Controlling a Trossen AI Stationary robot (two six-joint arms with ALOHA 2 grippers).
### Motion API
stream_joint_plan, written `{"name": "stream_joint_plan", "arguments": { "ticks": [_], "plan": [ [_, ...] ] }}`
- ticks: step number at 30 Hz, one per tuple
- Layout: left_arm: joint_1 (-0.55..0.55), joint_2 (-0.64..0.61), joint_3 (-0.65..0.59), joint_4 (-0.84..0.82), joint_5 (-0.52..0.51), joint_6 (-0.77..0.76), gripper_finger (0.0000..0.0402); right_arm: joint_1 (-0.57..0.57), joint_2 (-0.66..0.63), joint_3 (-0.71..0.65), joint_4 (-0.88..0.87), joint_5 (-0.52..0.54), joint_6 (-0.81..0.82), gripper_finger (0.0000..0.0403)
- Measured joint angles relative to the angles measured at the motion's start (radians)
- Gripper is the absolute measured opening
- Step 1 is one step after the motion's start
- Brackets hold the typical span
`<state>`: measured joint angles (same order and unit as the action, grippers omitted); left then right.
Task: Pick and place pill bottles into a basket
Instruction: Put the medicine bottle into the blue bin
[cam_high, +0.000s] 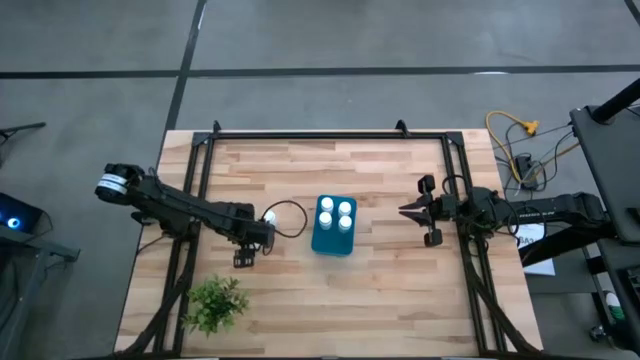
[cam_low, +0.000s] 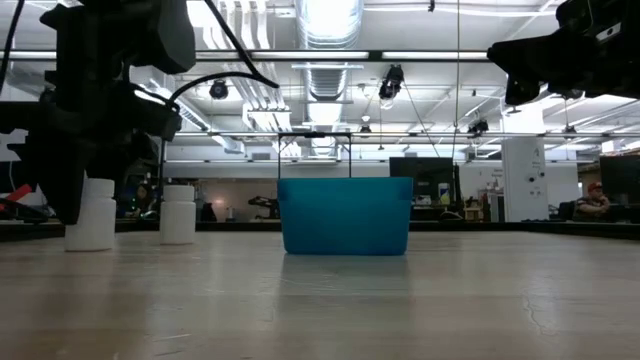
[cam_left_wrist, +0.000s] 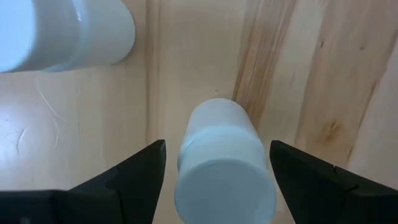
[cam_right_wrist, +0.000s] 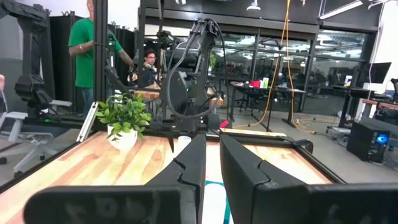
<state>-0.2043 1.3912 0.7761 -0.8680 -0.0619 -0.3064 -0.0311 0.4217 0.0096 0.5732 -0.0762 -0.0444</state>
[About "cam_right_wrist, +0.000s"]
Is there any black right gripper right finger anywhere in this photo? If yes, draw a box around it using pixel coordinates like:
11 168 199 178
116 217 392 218
219 134 398 224

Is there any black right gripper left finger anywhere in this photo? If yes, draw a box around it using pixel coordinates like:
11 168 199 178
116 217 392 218
22 134 207 224

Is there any white pill bottle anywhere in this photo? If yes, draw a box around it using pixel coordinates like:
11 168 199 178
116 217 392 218
202 182 228 224
173 135 193 159

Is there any green plant in white pot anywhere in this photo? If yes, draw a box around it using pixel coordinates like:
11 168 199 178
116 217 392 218
95 92 153 152

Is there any black table corner clamp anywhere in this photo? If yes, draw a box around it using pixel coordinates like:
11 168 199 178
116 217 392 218
285 138 315 155

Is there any silver aluminium extrusion bar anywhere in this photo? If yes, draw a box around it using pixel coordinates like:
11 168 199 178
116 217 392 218
76 101 100 144

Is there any black computer tower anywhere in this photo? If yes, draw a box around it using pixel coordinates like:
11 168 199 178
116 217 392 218
346 121 391 165

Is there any black office desk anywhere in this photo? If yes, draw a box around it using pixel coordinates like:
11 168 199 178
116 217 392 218
229 81 308 129

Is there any white office chair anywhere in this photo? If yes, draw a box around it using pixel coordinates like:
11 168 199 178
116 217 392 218
0 73 73 175

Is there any person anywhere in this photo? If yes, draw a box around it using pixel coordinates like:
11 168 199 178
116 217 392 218
136 47 163 89
68 0 135 118

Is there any dark flat monitor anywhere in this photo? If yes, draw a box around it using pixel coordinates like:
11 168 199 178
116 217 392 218
361 62 393 85

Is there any black frame post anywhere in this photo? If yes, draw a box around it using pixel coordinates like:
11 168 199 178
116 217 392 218
93 0 109 104

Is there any yellow hanging cable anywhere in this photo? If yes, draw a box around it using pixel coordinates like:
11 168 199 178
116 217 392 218
232 0 317 136

